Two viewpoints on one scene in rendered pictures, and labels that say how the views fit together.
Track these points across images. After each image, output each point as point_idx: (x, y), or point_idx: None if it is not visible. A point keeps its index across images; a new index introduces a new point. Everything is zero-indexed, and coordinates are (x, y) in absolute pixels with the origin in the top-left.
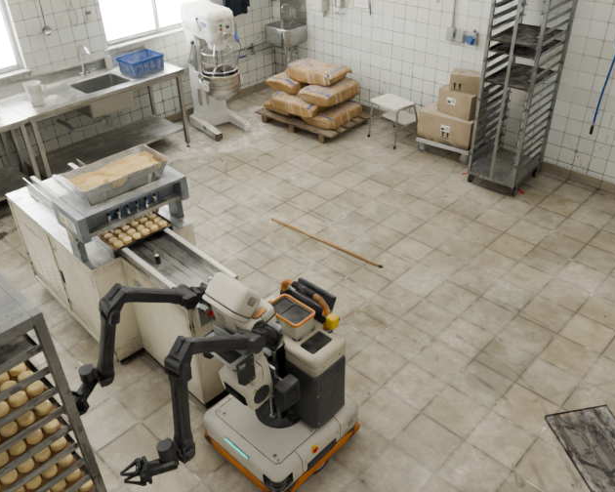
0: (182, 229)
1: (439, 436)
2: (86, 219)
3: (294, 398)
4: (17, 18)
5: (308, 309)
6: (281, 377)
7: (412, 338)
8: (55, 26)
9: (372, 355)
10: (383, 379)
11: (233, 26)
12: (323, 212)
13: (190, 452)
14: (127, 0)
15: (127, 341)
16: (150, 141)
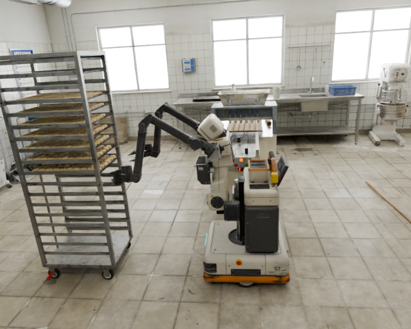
0: (268, 138)
1: (342, 328)
2: (215, 108)
3: (233, 216)
4: (286, 59)
5: (267, 167)
6: (240, 206)
7: (394, 271)
8: (304, 66)
9: (349, 263)
10: (341, 277)
11: (408, 75)
12: (408, 190)
13: (134, 177)
14: (351, 60)
15: None
16: (331, 132)
